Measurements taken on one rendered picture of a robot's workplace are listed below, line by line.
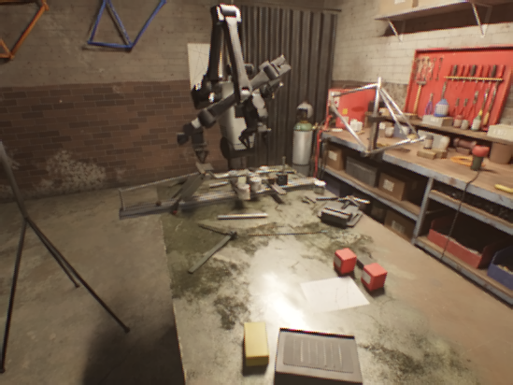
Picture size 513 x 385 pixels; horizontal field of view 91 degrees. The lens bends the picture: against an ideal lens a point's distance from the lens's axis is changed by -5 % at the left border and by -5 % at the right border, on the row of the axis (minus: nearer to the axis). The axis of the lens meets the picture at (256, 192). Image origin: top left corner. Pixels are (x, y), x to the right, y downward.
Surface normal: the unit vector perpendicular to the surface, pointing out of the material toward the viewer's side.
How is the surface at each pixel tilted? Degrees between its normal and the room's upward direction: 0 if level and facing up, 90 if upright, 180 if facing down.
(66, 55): 90
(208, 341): 0
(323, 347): 0
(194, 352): 0
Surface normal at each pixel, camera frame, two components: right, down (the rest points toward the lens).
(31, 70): 0.37, 0.38
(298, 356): 0.00, -0.91
